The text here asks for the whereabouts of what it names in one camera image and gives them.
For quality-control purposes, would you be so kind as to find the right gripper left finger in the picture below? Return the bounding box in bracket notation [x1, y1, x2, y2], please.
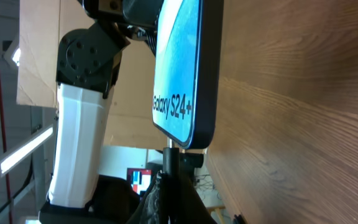
[126, 171, 163, 224]

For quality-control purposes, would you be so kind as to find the black USB charging cable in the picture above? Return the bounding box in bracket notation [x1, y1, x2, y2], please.
[162, 138, 181, 224]

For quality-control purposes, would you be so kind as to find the red vertical pole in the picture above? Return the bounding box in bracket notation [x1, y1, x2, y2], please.
[0, 71, 13, 224]

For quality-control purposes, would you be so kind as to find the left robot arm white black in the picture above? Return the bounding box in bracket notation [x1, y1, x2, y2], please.
[39, 0, 162, 223]

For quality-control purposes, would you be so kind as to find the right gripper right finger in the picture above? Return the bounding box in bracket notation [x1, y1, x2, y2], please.
[178, 175, 216, 224]

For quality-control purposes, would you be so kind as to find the red white monitor screen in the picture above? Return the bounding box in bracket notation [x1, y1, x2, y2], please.
[127, 168, 152, 197]

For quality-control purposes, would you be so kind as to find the blue Galaxy S24 smartphone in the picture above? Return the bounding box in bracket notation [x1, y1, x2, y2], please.
[152, 0, 224, 149]

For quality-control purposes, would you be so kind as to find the ceiling light fixture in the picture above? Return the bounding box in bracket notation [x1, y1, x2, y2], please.
[0, 124, 54, 177]

